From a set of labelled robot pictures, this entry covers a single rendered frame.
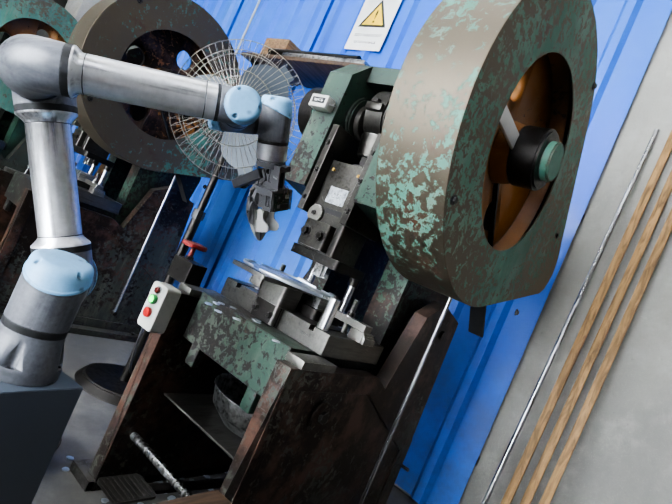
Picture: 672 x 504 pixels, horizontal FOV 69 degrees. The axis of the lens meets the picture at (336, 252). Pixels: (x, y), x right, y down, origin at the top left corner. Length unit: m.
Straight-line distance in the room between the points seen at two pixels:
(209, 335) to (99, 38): 1.47
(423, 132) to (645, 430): 1.67
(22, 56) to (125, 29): 1.45
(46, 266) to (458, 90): 0.84
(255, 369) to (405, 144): 0.68
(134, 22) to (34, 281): 1.67
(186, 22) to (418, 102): 1.76
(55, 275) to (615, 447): 2.07
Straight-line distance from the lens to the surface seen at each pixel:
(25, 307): 1.05
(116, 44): 2.49
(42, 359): 1.08
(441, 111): 1.02
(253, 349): 1.32
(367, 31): 3.53
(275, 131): 1.19
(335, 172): 1.51
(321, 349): 1.30
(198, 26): 2.67
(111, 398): 2.24
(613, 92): 2.72
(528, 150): 1.29
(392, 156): 1.07
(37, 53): 1.07
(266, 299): 1.40
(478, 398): 2.44
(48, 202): 1.17
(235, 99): 1.03
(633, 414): 2.36
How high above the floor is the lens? 0.89
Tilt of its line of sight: 1 degrees up
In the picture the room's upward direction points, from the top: 24 degrees clockwise
